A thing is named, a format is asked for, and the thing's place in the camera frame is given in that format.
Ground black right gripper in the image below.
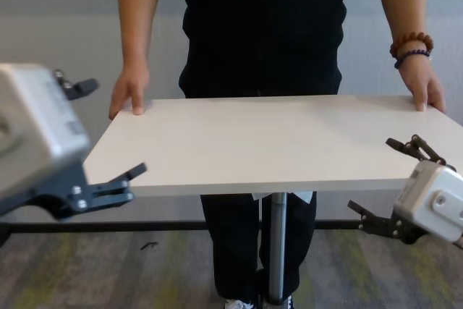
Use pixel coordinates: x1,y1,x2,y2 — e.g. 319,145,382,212
347,135,457,246

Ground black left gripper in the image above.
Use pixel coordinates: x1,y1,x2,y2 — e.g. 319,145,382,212
0,69,148,221

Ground white rolling pedestal table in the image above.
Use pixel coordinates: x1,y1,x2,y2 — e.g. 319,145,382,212
83,94,463,309

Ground person's left forearm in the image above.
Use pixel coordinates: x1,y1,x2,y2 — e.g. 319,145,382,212
375,0,434,71

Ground person's right forearm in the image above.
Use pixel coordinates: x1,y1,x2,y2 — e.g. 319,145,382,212
115,0,164,73

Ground person's right hand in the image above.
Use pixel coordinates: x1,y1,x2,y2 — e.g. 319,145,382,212
109,65,151,121

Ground person's left hand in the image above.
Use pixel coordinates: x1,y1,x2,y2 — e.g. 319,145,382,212
396,58,447,114

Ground black trousers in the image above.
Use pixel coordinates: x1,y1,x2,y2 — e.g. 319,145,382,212
200,191,318,303

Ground black shirt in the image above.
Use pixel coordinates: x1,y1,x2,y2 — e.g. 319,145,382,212
179,0,352,100

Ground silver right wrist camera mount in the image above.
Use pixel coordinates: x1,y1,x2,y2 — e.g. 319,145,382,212
392,160,463,248

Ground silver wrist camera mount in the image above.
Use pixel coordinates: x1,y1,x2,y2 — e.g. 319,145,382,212
392,160,463,248
0,64,91,198

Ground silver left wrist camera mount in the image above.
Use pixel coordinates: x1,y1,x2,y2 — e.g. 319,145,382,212
0,64,91,198

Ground black wall baseboard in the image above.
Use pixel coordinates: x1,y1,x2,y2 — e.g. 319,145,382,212
0,219,362,234

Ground blue bead bracelet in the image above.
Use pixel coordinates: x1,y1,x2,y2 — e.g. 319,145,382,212
394,49,433,70

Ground brown wooden bead bracelet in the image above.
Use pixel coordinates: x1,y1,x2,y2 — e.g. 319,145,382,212
389,32,434,59

